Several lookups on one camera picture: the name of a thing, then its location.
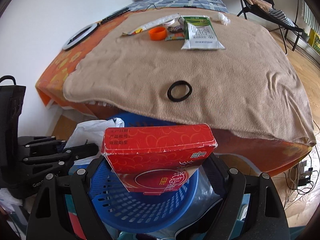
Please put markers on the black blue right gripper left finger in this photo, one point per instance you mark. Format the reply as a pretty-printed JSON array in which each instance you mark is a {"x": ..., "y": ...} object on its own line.
[{"x": 49, "y": 218}]

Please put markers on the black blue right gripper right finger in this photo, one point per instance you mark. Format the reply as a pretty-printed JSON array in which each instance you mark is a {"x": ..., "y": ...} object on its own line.
[{"x": 265, "y": 218}]

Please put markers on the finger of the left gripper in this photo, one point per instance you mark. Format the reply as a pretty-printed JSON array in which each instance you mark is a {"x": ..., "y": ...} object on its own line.
[{"x": 78, "y": 152}]

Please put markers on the red medicine box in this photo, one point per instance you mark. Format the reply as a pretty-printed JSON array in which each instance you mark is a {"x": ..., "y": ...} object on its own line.
[{"x": 157, "y": 159}]

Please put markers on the long white plastic wrapper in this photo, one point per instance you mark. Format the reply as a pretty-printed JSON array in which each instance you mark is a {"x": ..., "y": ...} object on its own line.
[{"x": 163, "y": 21}]

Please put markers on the orange plastic cap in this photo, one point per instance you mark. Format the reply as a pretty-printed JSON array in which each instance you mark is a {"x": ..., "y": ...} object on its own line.
[{"x": 157, "y": 33}]

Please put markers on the colourful tube packet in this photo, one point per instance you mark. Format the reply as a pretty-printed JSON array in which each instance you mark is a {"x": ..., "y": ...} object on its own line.
[{"x": 175, "y": 36}]

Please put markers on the dark snack wrapper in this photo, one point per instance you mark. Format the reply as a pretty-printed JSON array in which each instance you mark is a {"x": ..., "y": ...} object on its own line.
[{"x": 175, "y": 29}]

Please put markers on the green white milk carton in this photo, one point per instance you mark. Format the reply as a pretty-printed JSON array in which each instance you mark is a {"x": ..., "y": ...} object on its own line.
[{"x": 199, "y": 33}]

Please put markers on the small white tissue ball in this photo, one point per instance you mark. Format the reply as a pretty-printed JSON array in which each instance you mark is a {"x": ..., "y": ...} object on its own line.
[{"x": 220, "y": 17}]

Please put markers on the white paper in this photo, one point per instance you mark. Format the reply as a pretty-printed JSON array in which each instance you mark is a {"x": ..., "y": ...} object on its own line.
[{"x": 92, "y": 132}]

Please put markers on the power strip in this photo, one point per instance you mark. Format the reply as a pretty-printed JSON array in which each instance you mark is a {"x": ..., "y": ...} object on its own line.
[{"x": 304, "y": 172}]

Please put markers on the orange floral bedsheet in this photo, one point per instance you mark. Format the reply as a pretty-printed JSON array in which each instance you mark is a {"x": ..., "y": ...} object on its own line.
[{"x": 264, "y": 155}]

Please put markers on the blue laundry basket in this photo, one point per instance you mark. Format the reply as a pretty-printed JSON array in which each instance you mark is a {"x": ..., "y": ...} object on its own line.
[{"x": 134, "y": 211}]

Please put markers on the beige fleece blanket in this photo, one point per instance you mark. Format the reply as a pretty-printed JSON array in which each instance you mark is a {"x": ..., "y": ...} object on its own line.
[{"x": 249, "y": 88}]

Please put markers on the yellow crate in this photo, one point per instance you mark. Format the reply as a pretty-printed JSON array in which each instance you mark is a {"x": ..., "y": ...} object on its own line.
[{"x": 314, "y": 41}]

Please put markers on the striped hanging cloth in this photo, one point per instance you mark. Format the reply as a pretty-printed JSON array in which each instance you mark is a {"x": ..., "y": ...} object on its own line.
[{"x": 308, "y": 16}]

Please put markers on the blue checked bedsheet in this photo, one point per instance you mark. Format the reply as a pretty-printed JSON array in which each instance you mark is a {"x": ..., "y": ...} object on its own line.
[{"x": 215, "y": 5}]

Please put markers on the clothes on chair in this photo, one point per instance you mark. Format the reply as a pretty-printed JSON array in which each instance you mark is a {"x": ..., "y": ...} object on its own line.
[{"x": 265, "y": 10}]

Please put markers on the black folding chair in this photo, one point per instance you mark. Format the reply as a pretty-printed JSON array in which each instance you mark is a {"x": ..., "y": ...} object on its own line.
[{"x": 283, "y": 30}]

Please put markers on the white ring light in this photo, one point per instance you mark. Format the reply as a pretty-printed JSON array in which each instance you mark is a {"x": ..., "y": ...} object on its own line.
[{"x": 86, "y": 31}]

